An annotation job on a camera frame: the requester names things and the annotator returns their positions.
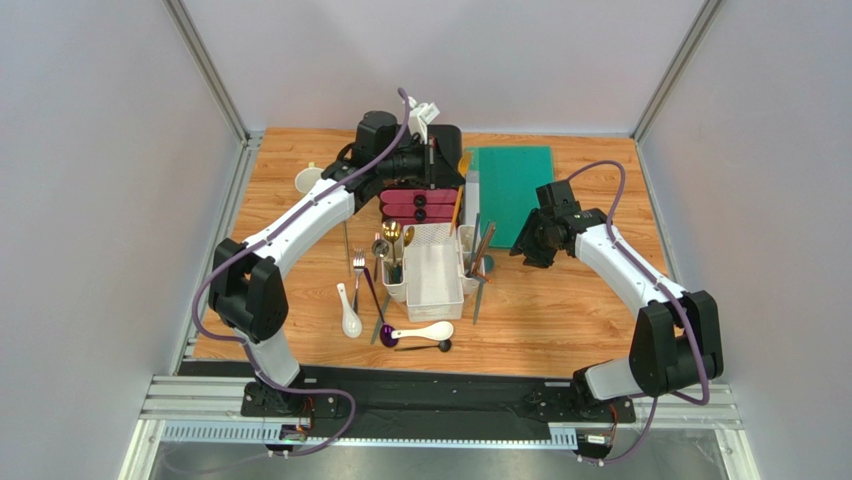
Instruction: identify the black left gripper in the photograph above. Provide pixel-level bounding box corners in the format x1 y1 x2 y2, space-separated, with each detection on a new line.
377 134 466 191

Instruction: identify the gold handled knife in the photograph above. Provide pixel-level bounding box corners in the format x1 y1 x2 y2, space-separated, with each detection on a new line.
449 150 473 237

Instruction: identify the large silver fork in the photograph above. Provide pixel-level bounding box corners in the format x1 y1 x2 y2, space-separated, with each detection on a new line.
352 248 366 313

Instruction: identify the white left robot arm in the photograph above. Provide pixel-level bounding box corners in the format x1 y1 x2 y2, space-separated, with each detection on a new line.
193 111 461 399

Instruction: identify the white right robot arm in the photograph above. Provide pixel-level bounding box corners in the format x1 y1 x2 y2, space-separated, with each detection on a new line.
510 180 724 405

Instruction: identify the black and pink drawer box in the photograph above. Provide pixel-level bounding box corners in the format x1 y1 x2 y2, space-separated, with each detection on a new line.
378 124 463 225

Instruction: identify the teal cutting mat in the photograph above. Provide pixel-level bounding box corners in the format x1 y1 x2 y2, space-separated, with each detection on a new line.
462 145 554 250

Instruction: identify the gold spoon in caddy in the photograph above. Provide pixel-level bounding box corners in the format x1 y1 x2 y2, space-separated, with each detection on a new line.
403 225 416 248

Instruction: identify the teal plastic spoon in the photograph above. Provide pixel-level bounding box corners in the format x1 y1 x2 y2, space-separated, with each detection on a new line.
473 254 494 325

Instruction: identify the small silver fork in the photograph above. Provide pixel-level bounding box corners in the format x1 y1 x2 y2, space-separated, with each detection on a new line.
372 232 381 282

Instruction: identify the silver spoon in caddy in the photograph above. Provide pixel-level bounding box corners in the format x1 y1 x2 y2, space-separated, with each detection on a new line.
371 237 392 263

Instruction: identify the white perforated utensil caddy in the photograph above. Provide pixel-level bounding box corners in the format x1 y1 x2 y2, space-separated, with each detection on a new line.
380 223 479 323

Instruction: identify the yellow-green mug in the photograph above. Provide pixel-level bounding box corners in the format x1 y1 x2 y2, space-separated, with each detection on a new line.
294 162 323 194

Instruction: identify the white ceramic spoon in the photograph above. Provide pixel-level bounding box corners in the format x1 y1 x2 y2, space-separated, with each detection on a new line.
336 283 363 339
390 321 455 342

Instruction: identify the teal plastic knife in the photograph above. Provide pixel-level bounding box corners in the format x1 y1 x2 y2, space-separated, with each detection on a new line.
370 294 391 344

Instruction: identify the black small spoon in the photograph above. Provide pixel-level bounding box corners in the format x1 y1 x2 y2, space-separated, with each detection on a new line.
395 339 452 353

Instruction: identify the purple metal spoon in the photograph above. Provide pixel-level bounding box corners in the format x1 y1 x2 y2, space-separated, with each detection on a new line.
364 269 398 348

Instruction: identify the black mounting rail base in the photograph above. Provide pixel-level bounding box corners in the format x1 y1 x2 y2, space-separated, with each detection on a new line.
236 362 637 442

